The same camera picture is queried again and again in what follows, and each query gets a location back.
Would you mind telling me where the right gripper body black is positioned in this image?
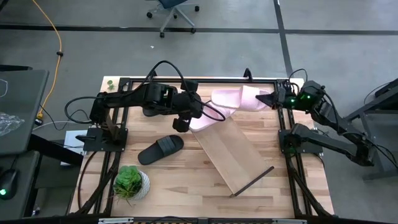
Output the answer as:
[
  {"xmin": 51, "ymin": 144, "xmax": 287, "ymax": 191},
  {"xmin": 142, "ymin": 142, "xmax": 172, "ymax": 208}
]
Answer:
[{"xmin": 275, "ymin": 86, "xmax": 301, "ymax": 111}]

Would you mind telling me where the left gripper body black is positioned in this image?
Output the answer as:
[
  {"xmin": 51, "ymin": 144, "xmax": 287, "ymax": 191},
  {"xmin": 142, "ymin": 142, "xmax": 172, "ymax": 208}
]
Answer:
[{"xmin": 172, "ymin": 92, "xmax": 203, "ymax": 134}]

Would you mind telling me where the black rubber slide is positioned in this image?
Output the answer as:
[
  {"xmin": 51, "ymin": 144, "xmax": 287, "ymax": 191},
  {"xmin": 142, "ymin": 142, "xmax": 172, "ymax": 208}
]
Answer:
[
  {"xmin": 137, "ymin": 134, "xmax": 185, "ymax": 166},
  {"xmin": 142, "ymin": 106, "xmax": 163, "ymax": 118}
]

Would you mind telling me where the grey metal stand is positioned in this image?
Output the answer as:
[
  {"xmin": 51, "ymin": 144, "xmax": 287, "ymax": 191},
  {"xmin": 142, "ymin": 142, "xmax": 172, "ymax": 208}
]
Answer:
[{"xmin": 343, "ymin": 77, "xmax": 398, "ymax": 181}]

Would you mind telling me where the green succulent in white pot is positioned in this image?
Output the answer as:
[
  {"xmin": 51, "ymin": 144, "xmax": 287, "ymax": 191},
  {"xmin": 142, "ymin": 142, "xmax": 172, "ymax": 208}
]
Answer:
[{"xmin": 112, "ymin": 165, "xmax": 151, "ymax": 207}]

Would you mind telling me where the office chair with castors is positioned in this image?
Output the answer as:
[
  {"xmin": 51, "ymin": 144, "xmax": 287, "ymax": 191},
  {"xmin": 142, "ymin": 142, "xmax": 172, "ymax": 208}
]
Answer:
[{"xmin": 146, "ymin": 0, "xmax": 200, "ymax": 39}]

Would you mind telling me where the white flat box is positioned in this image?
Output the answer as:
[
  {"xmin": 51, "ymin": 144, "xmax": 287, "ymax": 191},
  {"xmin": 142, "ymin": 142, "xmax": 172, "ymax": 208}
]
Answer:
[{"xmin": 60, "ymin": 129, "xmax": 90, "ymax": 167}]

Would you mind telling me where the black side desk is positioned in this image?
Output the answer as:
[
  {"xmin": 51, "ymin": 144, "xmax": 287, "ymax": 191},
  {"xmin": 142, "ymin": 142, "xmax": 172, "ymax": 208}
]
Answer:
[{"xmin": 0, "ymin": 63, "xmax": 85, "ymax": 220}]

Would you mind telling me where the dark grey laptop with sticker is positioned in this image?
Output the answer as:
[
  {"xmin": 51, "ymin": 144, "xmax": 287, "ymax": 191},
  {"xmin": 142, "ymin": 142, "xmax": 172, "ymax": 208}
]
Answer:
[{"xmin": 0, "ymin": 68, "xmax": 50, "ymax": 156}]

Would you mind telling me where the clear plastic bag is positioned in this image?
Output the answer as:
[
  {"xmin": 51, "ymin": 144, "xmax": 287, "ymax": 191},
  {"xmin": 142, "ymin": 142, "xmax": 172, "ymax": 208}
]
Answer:
[{"xmin": 0, "ymin": 111, "xmax": 25, "ymax": 138}]

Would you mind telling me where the black computer mouse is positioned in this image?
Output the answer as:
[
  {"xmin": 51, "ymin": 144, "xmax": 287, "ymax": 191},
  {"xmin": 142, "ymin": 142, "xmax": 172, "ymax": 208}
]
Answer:
[{"xmin": 0, "ymin": 169, "xmax": 19, "ymax": 201}]

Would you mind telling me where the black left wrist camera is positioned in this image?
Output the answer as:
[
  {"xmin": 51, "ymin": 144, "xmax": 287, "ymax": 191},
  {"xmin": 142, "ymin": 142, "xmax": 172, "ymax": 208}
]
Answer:
[{"xmin": 180, "ymin": 80, "xmax": 200, "ymax": 93}]

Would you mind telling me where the black aluminium table frame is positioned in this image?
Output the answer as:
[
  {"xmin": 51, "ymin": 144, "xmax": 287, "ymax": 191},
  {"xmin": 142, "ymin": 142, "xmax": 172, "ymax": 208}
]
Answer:
[{"xmin": 70, "ymin": 76, "xmax": 336, "ymax": 218}]

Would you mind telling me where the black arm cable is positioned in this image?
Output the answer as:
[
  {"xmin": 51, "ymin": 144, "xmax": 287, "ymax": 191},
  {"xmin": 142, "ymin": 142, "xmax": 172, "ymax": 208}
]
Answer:
[
  {"xmin": 136, "ymin": 60, "xmax": 227, "ymax": 123},
  {"xmin": 64, "ymin": 95, "xmax": 106, "ymax": 125}
]

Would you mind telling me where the silver metal bracket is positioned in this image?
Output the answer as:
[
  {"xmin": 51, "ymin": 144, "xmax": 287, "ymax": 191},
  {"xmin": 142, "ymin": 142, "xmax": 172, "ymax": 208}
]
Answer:
[
  {"xmin": 98, "ymin": 217, "xmax": 134, "ymax": 224},
  {"xmin": 272, "ymin": 218, "xmax": 308, "ymax": 224}
]

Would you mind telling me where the yellow cable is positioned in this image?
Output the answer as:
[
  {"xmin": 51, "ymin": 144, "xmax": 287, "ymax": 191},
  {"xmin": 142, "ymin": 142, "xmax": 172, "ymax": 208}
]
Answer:
[{"xmin": 30, "ymin": 0, "xmax": 63, "ymax": 119}]

